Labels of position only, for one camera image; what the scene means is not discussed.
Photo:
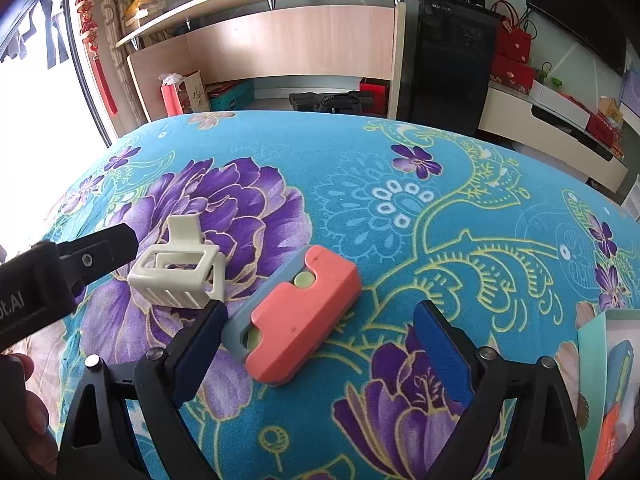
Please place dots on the red gift box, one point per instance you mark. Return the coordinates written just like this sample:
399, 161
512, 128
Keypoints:
515, 75

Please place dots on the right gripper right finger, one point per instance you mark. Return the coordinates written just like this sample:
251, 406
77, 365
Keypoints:
542, 441

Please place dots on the orange blue carrot knife toy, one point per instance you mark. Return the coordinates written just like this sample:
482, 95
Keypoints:
620, 362

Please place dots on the wooden curved desk shelf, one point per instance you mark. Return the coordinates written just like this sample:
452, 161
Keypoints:
245, 39

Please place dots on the black wall television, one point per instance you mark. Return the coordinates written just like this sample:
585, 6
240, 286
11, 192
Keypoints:
606, 27

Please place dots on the teal white box lid tray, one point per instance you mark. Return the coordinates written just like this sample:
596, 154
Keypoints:
596, 338

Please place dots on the white flat box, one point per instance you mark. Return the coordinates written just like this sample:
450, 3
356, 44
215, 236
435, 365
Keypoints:
559, 105

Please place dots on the cream tv stand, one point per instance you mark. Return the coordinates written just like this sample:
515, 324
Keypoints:
515, 117

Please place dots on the salmon grey folding knife toy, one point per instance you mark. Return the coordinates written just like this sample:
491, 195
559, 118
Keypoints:
288, 318

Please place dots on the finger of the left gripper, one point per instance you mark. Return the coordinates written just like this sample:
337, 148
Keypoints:
91, 257

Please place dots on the person left hand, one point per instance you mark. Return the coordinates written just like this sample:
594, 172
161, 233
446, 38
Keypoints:
28, 447

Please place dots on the red hanging knot ornament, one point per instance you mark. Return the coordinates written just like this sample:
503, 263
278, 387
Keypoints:
89, 33

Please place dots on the red handbag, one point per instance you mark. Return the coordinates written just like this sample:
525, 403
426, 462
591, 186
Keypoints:
512, 39

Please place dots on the floral blue tablecloth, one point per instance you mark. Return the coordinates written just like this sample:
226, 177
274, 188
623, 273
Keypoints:
512, 250

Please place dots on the black water dispenser cabinet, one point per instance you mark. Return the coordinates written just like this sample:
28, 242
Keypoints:
453, 52

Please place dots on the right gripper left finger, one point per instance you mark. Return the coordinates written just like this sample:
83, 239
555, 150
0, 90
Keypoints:
99, 441

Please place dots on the red paper gift bag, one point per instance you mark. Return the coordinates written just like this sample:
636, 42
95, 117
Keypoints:
174, 94

